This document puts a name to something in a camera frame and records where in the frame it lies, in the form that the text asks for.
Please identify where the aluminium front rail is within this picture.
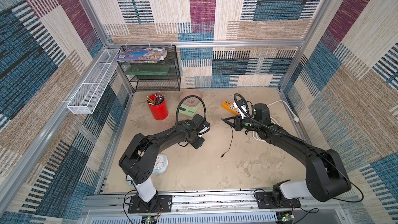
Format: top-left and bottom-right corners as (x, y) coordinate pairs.
(78, 189), (354, 224)

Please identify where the green electronic kitchen scale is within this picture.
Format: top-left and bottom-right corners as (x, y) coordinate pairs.
(179, 103), (201, 117)

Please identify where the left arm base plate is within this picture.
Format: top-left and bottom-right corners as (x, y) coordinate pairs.
(127, 195), (173, 214)

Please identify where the black usb cable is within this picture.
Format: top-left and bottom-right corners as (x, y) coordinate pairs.
(221, 125), (234, 158)

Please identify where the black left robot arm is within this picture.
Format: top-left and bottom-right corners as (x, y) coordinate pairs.
(119, 95), (210, 206)

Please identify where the white wire mesh basket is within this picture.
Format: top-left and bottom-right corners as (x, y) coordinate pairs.
(67, 49), (119, 114)

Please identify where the red pen holder cup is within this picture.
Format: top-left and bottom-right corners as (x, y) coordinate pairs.
(147, 98), (169, 120)

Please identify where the pink bowl with panda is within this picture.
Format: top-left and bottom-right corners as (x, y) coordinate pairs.
(180, 90), (203, 107)

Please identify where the white power strip cord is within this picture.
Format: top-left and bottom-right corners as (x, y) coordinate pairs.
(251, 100), (300, 143)

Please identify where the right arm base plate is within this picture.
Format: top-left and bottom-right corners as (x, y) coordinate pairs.
(254, 190), (301, 209)

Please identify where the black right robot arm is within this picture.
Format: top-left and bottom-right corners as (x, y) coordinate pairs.
(223, 93), (355, 206)

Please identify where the black wire mesh shelf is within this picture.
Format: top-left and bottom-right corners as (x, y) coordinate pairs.
(118, 45), (181, 92)

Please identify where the round light blue clock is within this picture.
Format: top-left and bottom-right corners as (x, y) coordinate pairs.
(152, 153), (169, 174)

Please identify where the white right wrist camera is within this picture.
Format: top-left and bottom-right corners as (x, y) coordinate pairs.
(234, 102), (251, 119)

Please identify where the orange power strip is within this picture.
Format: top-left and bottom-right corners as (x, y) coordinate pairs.
(221, 100), (240, 116)

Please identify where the green folder in shelf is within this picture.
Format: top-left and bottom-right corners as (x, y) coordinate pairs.
(124, 65), (170, 76)

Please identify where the pens and pencils bundle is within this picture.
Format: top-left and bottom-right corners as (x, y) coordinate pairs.
(146, 91), (165, 106)

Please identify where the colourful magazine on shelf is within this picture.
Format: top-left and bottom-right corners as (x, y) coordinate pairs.
(116, 48), (167, 63)

